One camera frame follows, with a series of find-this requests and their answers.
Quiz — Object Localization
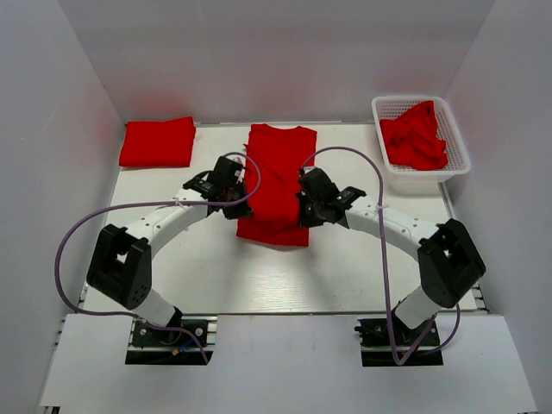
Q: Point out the red t shirt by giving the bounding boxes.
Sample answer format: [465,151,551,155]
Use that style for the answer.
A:
[119,116,196,168]
[236,123,317,248]

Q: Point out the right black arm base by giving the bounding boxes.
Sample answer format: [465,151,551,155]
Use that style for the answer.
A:
[354,317,443,367]

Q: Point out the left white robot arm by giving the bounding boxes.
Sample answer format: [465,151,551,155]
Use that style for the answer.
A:
[86,156,252,344]

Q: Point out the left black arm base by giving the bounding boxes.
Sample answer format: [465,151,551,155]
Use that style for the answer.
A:
[125,317,217,366]

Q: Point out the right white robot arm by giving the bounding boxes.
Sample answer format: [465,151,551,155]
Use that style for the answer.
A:
[297,167,486,344]

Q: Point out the red t shirts in basket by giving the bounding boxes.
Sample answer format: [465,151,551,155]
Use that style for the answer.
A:
[379,101,449,171]

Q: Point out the folded red t shirt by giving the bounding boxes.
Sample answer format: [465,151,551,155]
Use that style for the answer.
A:
[119,116,196,168]

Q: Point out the white plastic basket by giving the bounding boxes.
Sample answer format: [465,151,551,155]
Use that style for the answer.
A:
[372,95,471,185]

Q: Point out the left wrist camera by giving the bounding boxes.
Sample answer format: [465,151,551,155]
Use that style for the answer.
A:
[230,155,245,168]

